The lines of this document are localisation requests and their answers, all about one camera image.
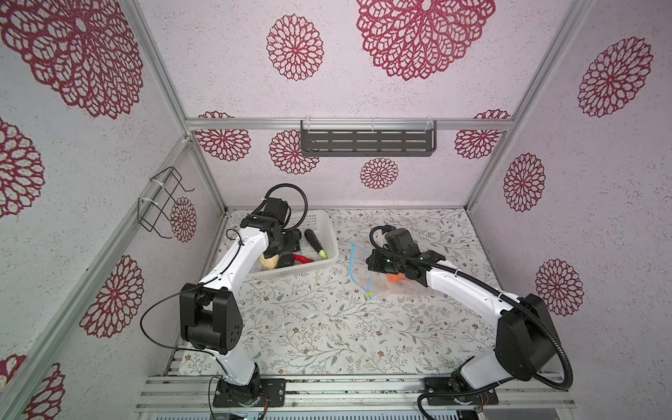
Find orange toy fruit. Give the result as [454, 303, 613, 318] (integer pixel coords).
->
[387, 273, 406, 283]

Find dark oval toy avocado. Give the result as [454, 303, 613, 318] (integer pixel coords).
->
[276, 254, 296, 269]

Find red toy chili pepper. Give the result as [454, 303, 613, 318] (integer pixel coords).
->
[293, 254, 314, 264]

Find white perforated plastic basket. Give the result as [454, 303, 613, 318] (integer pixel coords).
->
[250, 210, 340, 279]

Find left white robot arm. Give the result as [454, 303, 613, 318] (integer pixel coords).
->
[180, 198, 301, 395]

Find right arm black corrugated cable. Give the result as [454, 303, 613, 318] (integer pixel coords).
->
[368, 224, 574, 420]

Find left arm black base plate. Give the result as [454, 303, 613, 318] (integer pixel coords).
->
[213, 378, 287, 409]

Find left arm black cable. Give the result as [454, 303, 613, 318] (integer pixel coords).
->
[139, 182, 309, 420]

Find black wire wall rack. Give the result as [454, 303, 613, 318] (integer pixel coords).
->
[136, 166, 195, 240]

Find clear zip top bag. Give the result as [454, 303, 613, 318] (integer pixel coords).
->
[348, 243, 432, 301]

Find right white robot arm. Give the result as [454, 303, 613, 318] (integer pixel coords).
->
[366, 225, 561, 398]

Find dark eggplant toy green tip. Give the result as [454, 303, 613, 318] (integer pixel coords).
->
[304, 229, 328, 260]

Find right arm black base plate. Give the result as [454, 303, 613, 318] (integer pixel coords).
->
[423, 376, 500, 407]

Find grey slotted wall shelf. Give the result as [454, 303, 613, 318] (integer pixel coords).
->
[299, 120, 437, 158]

